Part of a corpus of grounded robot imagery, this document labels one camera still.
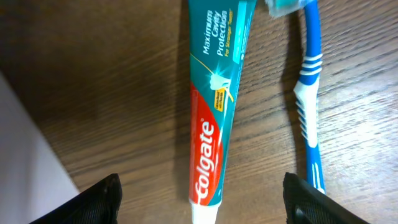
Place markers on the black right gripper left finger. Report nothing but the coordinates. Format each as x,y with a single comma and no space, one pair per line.
98,204

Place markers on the Colgate toothpaste tube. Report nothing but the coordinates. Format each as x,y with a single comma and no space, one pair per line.
219,31

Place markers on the blue white toothbrush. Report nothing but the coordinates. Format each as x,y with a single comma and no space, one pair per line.
306,88

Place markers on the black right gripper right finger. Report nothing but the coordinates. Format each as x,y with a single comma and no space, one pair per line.
306,205

